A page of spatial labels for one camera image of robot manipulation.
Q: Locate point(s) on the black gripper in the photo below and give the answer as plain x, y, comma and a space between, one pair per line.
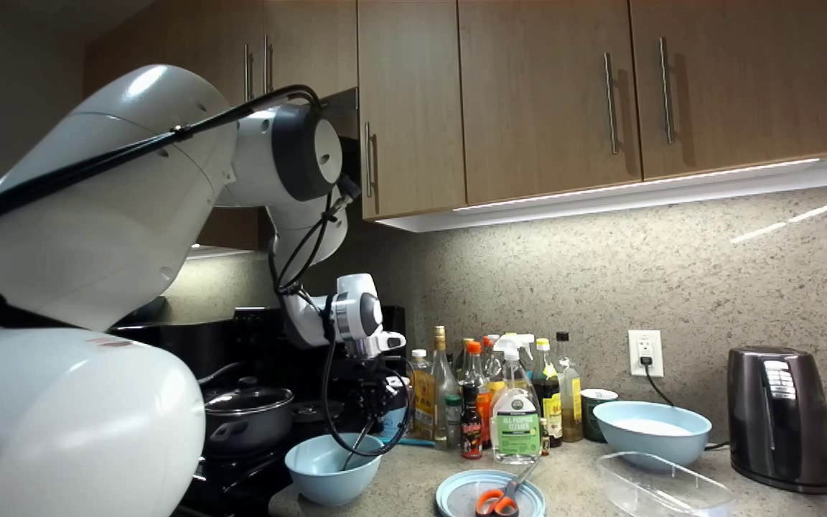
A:
379, 395

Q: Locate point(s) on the light blue small bowl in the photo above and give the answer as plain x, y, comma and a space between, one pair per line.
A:
329, 472

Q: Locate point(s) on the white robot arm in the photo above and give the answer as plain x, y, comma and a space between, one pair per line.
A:
96, 221

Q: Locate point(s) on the large light blue bowl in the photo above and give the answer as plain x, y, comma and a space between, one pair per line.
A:
669, 432

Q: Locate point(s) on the red hot sauce bottle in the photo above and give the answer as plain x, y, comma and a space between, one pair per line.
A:
470, 426

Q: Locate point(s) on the light blue plate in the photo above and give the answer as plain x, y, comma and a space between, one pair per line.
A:
458, 491

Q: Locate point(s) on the black pot with lid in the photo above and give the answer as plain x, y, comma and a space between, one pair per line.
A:
244, 415

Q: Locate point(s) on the green label spray bottle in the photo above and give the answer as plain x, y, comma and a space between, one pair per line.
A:
516, 419

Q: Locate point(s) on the black stove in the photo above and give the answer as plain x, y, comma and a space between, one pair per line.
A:
259, 342

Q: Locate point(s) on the dark soy sauce bottle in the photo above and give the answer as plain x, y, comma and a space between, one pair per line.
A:
546, 383

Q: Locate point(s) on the yellow label oil bottle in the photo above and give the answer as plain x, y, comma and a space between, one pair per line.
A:
570, 392

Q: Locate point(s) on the clear glass baking dish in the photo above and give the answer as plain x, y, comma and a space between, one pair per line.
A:
649, 485

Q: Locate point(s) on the wooden upper cabinets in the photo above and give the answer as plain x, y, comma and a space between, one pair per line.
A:
493, 102

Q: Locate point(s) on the black electric kettle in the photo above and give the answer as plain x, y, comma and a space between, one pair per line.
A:
777, 416

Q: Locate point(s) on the orange handled scissors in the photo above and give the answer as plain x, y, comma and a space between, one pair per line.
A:
501, 500

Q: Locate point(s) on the white wall outlet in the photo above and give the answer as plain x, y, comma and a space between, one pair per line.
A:
643, 355

